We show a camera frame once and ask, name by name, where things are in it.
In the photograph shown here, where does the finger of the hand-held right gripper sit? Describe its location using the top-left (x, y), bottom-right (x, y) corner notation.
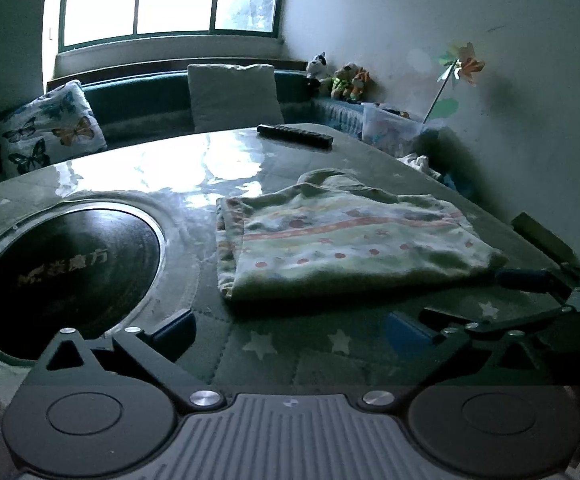
top-left (420, 304), bottom-right (577, 333)
top-left (494, 212), bottom-right (580, 297)

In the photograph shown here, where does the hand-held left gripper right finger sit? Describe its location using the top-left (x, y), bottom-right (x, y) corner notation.
top-left (357, 311), bottom-right (553, 413)

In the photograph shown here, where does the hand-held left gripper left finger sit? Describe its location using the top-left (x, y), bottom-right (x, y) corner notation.
top-left (30, 309), bottom-right (226, 413)

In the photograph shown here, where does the light green patterned garment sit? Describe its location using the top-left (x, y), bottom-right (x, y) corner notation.
top-left (215, 167), bottom-right (508, 303)

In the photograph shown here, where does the round black table hob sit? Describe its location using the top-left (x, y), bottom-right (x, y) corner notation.
top-left (0, 192), bottom-right (203, 368)

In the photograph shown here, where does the white cloth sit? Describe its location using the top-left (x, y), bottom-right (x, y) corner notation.
top-left (400, 154), bottom-right (443, 181)

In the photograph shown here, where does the clear plastic storage box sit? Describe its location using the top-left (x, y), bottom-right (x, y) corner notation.
top-left (361, 101), bottom-right (443, 158)

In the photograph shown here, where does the teal bench sofa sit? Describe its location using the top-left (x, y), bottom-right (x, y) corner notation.
top-left (0, 60), bottom-right (471, 196)

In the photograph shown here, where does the paper pinwheel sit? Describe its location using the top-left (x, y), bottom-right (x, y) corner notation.
top-left (422, 42), bottom-right (486, 123)

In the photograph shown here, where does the black remote control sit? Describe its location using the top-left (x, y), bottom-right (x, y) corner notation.
top-left (256, 123), bottom-right (333, 149)

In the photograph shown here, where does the butterfly print pillow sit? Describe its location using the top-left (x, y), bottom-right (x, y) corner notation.
top-left (0, 80), bottom-right (108, 178)

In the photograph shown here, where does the white square cushion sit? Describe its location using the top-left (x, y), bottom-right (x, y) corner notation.
top-left (187, 63), bottom-right (283, 133)

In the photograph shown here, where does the orange plush toy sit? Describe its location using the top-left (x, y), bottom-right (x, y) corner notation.
top-left (350, 67), bottom-right (372, 103)

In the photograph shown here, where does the green and brown plush toy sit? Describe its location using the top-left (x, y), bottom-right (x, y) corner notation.
top-left (331, 62), bottom-right (358, 101)

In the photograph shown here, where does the black and white plush toy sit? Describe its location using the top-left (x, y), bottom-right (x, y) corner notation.
top-left (306, 52), bottom-right (328, 93)

